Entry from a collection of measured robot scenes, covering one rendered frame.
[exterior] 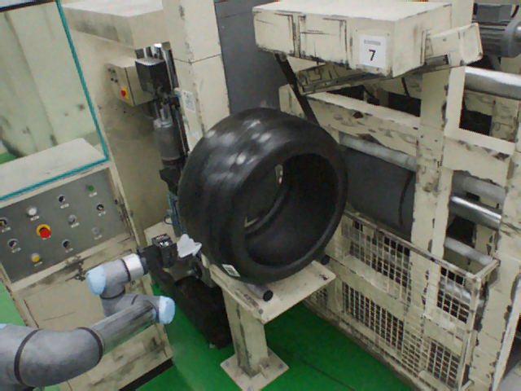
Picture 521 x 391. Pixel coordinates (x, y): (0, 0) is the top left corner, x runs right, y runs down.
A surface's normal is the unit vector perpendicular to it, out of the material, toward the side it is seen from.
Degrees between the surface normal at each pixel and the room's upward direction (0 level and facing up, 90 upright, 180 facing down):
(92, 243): 90
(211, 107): 90
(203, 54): 90
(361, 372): 0
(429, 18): 90
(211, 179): 51
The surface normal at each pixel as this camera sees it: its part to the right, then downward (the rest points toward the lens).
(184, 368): -0.11, -0.84
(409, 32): 0.60, 0.36
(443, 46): -0.79, 0.39
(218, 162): -0.59, -0.40
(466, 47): 0.54, 0.08
